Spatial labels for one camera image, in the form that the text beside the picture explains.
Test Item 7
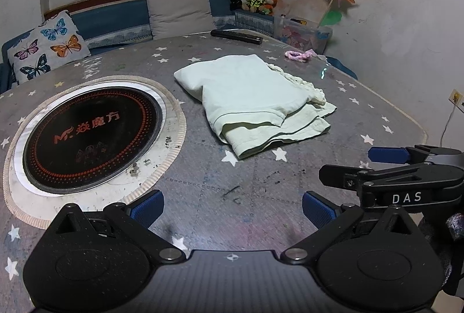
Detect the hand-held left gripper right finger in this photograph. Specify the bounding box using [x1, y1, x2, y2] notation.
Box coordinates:
[280, 191, 423, 263]

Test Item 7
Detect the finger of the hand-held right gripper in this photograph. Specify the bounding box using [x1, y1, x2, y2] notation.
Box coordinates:
[319, 163, 464, 191]
[368, 144, 464, 167]

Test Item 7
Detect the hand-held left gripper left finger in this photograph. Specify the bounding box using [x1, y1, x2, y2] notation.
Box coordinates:
[43, 190, 185, 263]

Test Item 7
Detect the light green garment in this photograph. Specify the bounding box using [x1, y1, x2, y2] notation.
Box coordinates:
[173, 54, 338, 159]

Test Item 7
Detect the grey star print tablecloth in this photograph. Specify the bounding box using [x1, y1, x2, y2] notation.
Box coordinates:
[0, 32, 428, 313]

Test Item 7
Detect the round induction cooktop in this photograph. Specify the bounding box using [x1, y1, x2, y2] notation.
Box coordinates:
[3, 75, 187, 230]

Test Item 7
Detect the clear plastic storage box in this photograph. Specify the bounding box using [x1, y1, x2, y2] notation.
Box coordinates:
[273, 14, 333, 54]

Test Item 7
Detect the black remote control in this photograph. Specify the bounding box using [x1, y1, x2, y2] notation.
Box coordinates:
[210, 29, 263, 45]

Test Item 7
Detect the blue sofa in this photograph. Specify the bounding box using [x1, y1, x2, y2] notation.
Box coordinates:
[0, 0, 358, 96]

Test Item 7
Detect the butterfly print pillow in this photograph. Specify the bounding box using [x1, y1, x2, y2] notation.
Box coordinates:
[6, 10, 91, 83]

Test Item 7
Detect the brown bear plush toy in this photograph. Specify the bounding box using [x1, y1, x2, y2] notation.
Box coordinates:
[246, 0, 269, 14]

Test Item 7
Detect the plain grey pillow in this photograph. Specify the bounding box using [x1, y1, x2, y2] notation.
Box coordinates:
[146, 0, 217, 41]

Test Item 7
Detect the pink hair tie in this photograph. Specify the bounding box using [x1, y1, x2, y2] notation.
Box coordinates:
[284, 48, 316, 63]

